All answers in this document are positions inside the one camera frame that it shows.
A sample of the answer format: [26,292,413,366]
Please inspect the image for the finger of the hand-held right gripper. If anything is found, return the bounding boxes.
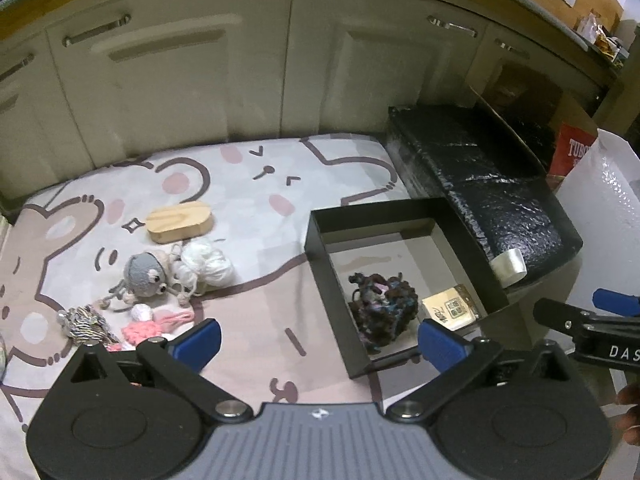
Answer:
[592,288,640,317]
[532,298,601,335]

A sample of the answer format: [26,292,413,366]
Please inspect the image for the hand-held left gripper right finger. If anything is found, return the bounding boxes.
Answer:
[385,319,581,423]

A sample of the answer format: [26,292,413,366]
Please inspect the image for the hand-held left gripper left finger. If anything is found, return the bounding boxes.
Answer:
[64,317,253,423]

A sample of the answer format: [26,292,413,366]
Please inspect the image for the pink crocheted toy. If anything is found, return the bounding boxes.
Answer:
[107,304,196,352]

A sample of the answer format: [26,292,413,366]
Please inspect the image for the white crocheted toy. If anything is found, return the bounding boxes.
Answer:
[172,237,236,295]

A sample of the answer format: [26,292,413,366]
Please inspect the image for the grey crocheted octopus toy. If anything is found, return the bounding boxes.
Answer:
[97,252,197,312]

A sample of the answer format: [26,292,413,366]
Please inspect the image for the striped grey knit toy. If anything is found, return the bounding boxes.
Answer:
[56,305,121,347]

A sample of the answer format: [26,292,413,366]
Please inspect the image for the person's right hand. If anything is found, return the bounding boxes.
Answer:
[616,384,640,448]

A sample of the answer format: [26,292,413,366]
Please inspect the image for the small tan packet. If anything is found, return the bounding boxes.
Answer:
[421,284,481,332]

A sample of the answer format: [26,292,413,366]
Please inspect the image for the white tape roll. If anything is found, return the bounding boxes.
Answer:
[490,248,528,288]

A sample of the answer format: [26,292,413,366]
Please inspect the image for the cartoon bear printed blanket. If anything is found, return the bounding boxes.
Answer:
[0,132,418,480]

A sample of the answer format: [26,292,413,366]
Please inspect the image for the white bubble mailer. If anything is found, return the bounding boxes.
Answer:
[554,129,640,313]

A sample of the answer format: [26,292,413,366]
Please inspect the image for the oval wooden block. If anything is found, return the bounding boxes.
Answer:
[146,200,215,245]

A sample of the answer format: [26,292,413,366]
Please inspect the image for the red printed box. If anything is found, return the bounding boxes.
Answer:
[547,122,599,181]

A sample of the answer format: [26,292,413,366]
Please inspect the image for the brown cardboard box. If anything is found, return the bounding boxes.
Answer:
[467,57,599,181]

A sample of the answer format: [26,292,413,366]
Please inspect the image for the cream cabinet door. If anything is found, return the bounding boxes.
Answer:
[0,35,97,203]
[462,24,566,92]
[46,0,296,173]
[281,0,490,142]

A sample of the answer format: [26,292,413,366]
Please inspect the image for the snack packets on counter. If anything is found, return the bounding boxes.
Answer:
[574,9,632,64]

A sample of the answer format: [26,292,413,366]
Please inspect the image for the metal cabinet handle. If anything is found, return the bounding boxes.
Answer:
[61,13,132,47]
[0,54,36,82]
[494,38,532,59]
[426,15,479,37]

